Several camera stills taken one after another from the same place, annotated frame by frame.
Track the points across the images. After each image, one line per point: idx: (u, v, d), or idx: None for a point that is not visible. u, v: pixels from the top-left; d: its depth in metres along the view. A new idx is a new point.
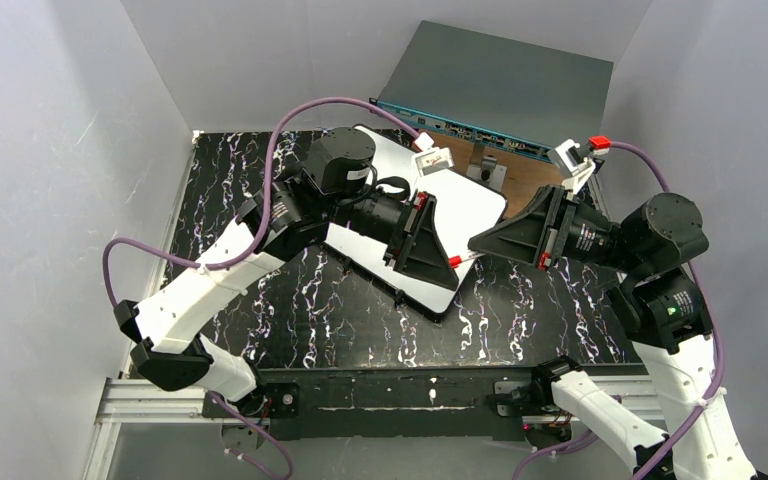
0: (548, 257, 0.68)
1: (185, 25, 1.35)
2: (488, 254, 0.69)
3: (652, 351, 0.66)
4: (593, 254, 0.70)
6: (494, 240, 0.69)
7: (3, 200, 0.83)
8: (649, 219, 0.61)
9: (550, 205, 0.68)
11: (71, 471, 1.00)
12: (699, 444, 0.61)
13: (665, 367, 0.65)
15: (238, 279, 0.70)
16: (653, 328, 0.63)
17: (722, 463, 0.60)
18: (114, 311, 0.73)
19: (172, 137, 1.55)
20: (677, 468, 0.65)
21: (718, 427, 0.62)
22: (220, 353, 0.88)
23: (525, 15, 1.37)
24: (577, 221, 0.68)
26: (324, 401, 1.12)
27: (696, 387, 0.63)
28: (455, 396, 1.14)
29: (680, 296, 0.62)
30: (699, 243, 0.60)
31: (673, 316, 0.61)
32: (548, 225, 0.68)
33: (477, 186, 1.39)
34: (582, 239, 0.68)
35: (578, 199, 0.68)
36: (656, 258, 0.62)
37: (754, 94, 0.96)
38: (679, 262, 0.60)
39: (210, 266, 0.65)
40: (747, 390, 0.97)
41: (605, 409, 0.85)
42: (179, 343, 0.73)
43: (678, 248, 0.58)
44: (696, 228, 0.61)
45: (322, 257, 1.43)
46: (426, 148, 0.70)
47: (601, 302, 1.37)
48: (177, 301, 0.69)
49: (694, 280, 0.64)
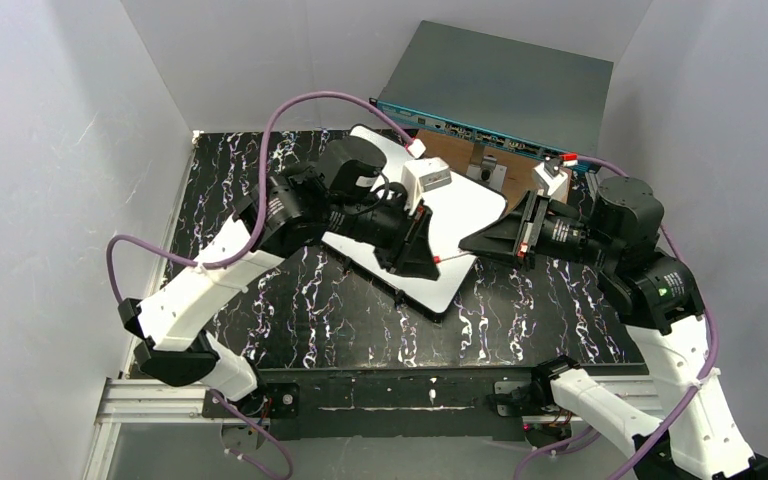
0: (526, 246, 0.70)
1: (184, 24, 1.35)
2: (475, 252, 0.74)
3: (645, 333, 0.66)
4: (569, 248, 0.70)
6: (481, 239, 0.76)
7: (3, 200, 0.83)
8: (603, 194, 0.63)
9: (526, 203, 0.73)
11: (71, 471, 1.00)
12: (695, 426, 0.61)
13: (658, 349, 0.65)
15: (236, 276, 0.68)
16: (645, 309, 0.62)
17: (719, 444, 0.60)
18: (119, 310, 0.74)
19: (172, 136, 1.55)
20: (675, 453, 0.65)
21: (714, 408, 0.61)
22: (225, 351, 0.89)
23: (525, 15, 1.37)
24: (550, 218, 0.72)
26: (324, 400, 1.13)
27: (690, 368, 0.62)
28: (455, 396, 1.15)
29: (670, 278, 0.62)
30: (657, 206, 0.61)
31: (665, 296, 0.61)
32: (525, 220, 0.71)
33: (477, 186, 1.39)
34: (557, 231, 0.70)
35: (549, 197, 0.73)
36: (622, 231, 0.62)
37: (754, 94, 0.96)
38: (642, 229, 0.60)
39: (207, 265, 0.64)
40: (749, 390, 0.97)
41: (605, 404, 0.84)
42: (183, 340, 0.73)
43: (634, 212, 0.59)
44: (652, 197, 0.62)
45: (322, 257, 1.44)
46: (418, 155, 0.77)
47: (601, 301, 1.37)
48: (177, 299, 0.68)
49: (684, 263, 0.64)
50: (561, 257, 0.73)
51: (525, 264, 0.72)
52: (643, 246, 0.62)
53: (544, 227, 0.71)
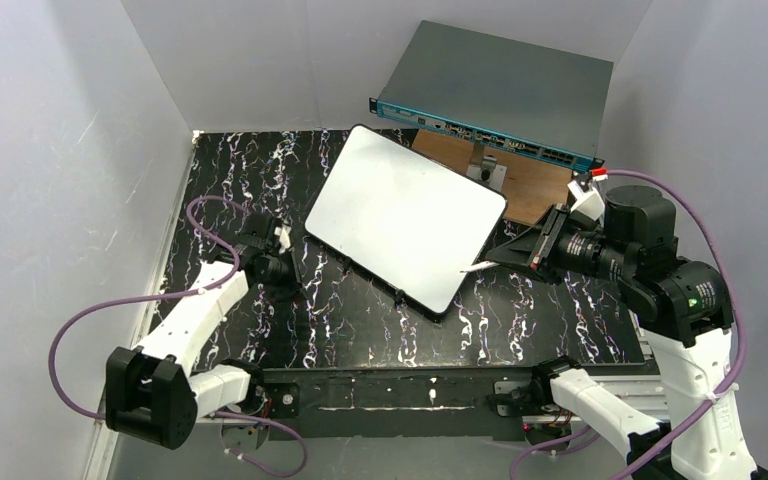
0: (539, 257, 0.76)
1: (184, 25, 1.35)
2: (497, 261, 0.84)
3: (667, 342, 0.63)
4: (581, 262, 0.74)
6: (503, 251, 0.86)
7: (3, 200, 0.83)
8: (611, 197, 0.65)
9: (548, 220, 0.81)
11: (72, 471, 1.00)
12: (704, 438, 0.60)
13: (678, 359, 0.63)
15: (223, 300, 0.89)
16: (670, 318, 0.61)
17: (724, 458, 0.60)
18: (111, 358, 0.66)
19: (172, 137, 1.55)
20: (677, 461, 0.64)
21: (724, 421, 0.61)
22: (195, 382, 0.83)
23: (525, 14, 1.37)
24: (568, 236, 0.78)
26: (324, 401, 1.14)
27: (708, 382, 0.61)
28: (455, 396, 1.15)
29: (703, 288, 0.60)
30: (668, 207, 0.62)
31: (694, 308, 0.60)
32: (543, 233, 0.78)
33: (477, 185, 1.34)
34: (572, 245, 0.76)
35: (566, 210, 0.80)
36: (636, 233, 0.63)
37: (754, 94, 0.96)
38: (653, 228, 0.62)
39: (211, 285, 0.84)
40: (752, 391, 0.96)
41: (604, 405, 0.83)
42: (187, 364, 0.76)
43: (642, 211, 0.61)
44: (662, 198, 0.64)
45: (322, 257, 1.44)
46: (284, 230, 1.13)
47: (601, 301, 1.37)
48: (185, 322, 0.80)
49: (717, 270, 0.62)
50: (577, 271, 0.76)
51: (539, 276, 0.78)
52: (659, 248, 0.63)
53: (559, 241, 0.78)
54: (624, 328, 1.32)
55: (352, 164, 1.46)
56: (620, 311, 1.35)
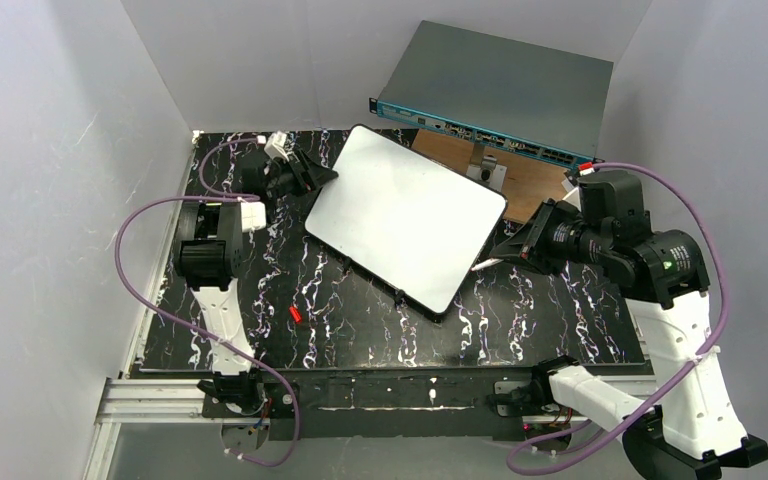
0: (527, 248, 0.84)
1: (184, 25, 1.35)
2: (499, 256, 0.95)
3: (646, 307, 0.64)
4: (566, 247, 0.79)
6: (505, 246, 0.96)
7: (3, 201, 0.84)
8: (584, 179, 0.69)
9: (539, 214, 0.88)
11: (72, 471, 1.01)
12: (689, 403, 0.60)
13: (658, 324, 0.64)
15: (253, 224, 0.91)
16: (648, 282, 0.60)
17: (712, 422, 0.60)
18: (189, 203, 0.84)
19: (172, 138, 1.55)
20: (668, 431, 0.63)
21: (709, 386, 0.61)
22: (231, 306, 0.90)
23: (525, 15, 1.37)
24: (556, 226, 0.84)
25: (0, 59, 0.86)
26: (324, 401, 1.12)
27: (689, 344, 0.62)
28: (455, 396, 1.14)
29: (677, 251, 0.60)
30: (634, 180, 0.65)
31: (670, 271, 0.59)
32: (533, 226, 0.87)
33: (477, 185, 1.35)
34: (557, 234, 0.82)
35: (554, 202, 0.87)
36: (610, 207, 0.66)
37: (754, 96, 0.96)
38: (625, 201, 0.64)
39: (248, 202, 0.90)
40: (747, 390, 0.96)
41: (600, 392, 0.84)
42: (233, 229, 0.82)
43: (610, 185, 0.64)
44: (630, 174, 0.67)
45: (322, 257, 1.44)
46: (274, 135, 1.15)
47: (601, 301, 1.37)
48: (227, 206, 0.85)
49: (691, 236, 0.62)
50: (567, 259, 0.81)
51: (533, 265, 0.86)
52: (634, 220, 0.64)
53: (548, 232, 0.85)
54: (624, 328, 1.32)
55: (352, 164, 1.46)
56: (620, 311, 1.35)
